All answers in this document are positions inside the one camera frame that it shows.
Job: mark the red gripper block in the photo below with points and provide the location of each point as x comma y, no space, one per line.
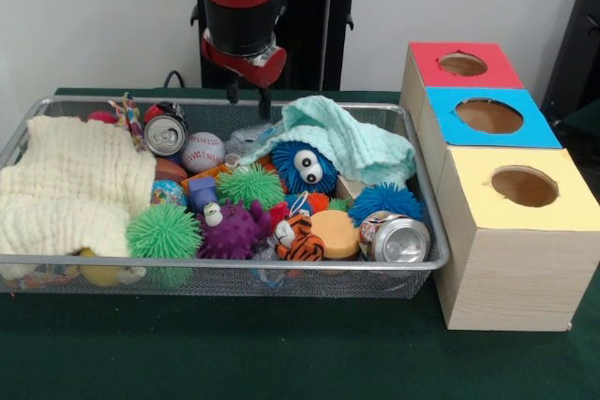
267,73

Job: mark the white baseball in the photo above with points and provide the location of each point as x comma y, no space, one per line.
202,152

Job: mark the light blue waffle cloth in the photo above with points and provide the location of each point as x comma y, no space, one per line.
356,137

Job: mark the wooden box with three holes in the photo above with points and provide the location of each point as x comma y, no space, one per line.
515,278

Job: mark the blue spiky ball with eyes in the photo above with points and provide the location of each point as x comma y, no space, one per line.
286,163

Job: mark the green spiky toy with eyes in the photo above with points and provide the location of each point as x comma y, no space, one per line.
250,187

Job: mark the red and silver drink can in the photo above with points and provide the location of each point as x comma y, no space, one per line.
166,135

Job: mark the purple spiky toy with eyes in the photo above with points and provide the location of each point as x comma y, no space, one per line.
234,236

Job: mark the tiger plush toy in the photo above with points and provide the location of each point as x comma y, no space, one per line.
300,243

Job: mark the green spiky rubber ball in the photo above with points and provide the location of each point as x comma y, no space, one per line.
164,231

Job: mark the blue spiky rubber ball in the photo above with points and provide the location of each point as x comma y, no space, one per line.
384,203

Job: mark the cream waffle cloth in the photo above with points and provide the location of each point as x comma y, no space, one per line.
70,175

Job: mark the crushed silver drink can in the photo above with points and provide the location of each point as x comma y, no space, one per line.
398,241

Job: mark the dark green table cloth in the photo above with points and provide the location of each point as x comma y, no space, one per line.
281,353

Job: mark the black stand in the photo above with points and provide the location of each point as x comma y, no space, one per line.
576,44

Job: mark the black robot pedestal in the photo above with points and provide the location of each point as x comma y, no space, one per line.
319,20

